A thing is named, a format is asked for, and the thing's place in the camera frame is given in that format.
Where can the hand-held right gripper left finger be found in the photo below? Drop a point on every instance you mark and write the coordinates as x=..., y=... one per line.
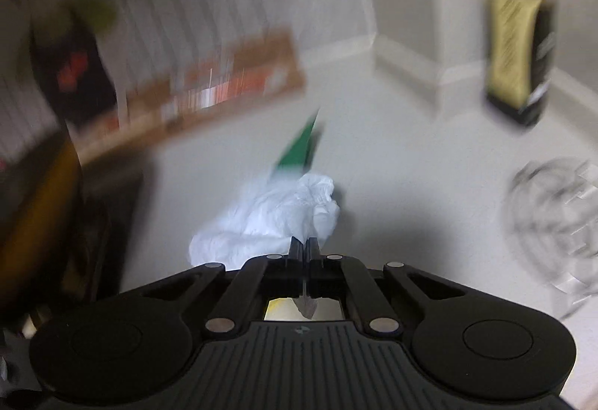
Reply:
x=296, y=265

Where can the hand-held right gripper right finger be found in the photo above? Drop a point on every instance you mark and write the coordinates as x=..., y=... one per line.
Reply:
x=312, y=265

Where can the white plastic bag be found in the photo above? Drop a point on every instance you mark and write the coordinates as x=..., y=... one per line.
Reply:
x=271, y=218

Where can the green paper scrap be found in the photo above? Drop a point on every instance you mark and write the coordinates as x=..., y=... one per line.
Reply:
x=296, y=150

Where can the brown cardboard box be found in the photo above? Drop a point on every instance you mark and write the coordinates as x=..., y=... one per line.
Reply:
x=210, y=87

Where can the dark yellow-edged object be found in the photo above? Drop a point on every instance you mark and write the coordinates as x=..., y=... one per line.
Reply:
x=51, y=214

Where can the dark bottle with yellow label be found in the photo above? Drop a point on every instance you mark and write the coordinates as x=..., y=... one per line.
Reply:
x=514, y=45

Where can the dark bottle with red label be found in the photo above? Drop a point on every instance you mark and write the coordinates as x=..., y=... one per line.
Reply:
x=72, y=64

